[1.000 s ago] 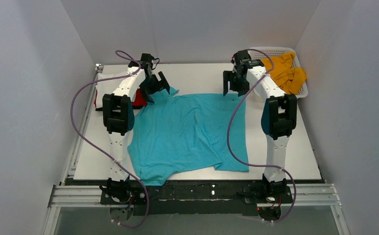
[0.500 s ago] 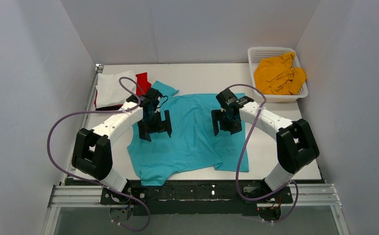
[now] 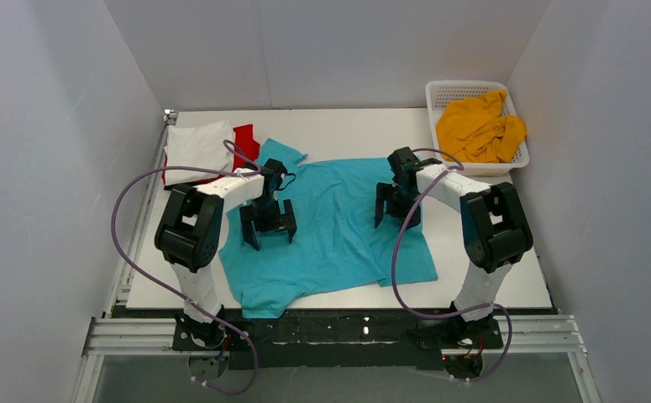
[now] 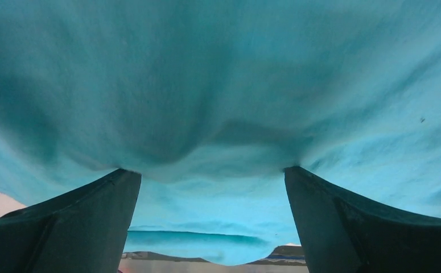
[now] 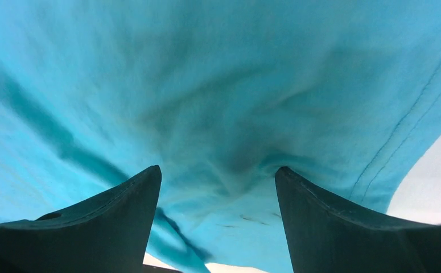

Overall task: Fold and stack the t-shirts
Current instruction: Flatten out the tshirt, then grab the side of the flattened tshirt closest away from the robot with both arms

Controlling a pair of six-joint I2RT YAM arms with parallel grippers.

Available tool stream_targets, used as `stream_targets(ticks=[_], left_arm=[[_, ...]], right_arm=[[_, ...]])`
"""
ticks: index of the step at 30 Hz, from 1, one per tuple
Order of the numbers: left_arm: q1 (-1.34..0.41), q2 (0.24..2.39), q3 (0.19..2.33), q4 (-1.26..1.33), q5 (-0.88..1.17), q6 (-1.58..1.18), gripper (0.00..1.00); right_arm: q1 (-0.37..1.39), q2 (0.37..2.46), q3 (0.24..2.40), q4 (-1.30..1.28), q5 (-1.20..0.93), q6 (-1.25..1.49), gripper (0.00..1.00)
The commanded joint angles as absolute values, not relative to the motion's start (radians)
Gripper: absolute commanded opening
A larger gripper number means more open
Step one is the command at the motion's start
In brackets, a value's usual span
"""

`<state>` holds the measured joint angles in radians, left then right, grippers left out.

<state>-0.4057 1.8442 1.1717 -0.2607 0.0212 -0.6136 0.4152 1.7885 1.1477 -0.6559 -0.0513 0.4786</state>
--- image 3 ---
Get white folded t shirt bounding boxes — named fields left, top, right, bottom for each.
left=165, top=120, right=234, bottom=172

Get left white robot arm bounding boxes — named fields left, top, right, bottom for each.
left=155, top=159, right=297, bottom=323

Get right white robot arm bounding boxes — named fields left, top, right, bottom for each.
left=375, top=147, right=533, bottom=325

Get red folded t shirt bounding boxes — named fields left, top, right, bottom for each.
left=161, top=124, right=260, bottom=186

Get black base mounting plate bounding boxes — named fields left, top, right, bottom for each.
left=172, top=309, right=505, bottom=370

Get yellow crumpled t shirt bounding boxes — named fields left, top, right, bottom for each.
left=435, top=89, right=527, bottom=164

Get black folded t shirt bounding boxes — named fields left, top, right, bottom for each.
left=164, top=178, right=216, bottom=191

